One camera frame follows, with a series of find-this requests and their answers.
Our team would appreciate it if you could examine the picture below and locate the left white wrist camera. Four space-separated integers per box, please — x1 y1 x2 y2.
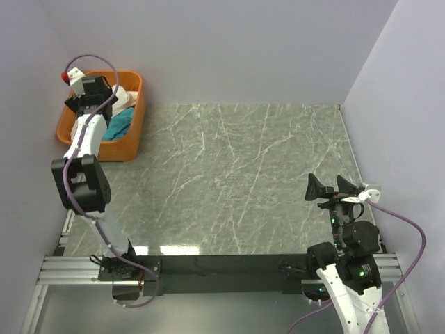
61 67 86 97

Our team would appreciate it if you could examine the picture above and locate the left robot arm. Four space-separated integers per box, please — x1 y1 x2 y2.
51 74 140 280

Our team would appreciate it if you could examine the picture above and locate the teal t shirt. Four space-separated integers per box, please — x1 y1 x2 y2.
102 107 134 141

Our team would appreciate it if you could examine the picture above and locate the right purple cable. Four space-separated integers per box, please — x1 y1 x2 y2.
286 200 427 334

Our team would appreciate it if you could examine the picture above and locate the black base beam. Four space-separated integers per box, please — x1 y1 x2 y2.
89 253 339 301

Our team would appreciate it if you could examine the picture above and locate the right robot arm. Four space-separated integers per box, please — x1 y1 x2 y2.
305 173 389 333

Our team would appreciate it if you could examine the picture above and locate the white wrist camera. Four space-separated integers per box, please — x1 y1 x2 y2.
61 67 86 97
341 183 382 204

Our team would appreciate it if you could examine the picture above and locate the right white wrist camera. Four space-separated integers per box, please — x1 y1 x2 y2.
341 183 382 204

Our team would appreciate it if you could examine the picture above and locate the white t shirt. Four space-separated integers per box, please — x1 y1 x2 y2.
70 84 139 140

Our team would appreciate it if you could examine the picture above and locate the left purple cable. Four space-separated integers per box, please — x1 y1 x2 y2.
62 54 164 310

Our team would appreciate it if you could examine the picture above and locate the purple cable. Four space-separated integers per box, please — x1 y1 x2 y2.
286 200 427 334
62 54 164 310

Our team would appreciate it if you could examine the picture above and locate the aluminium frame rail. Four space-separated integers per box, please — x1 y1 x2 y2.
20 212 407 334

